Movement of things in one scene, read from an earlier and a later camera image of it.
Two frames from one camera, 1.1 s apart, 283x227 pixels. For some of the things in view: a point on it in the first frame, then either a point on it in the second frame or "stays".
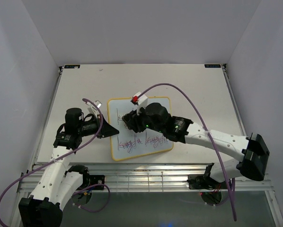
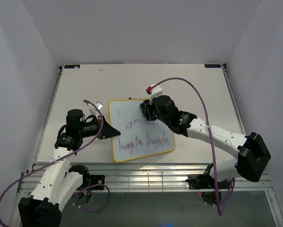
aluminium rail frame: [144, 178] stays
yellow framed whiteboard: [128, 144] stays
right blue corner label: [212, 65] stays
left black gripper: [108, 130] stays
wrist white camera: [139, 102] → [154, 91]
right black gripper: [134, 122] → [147, 109]
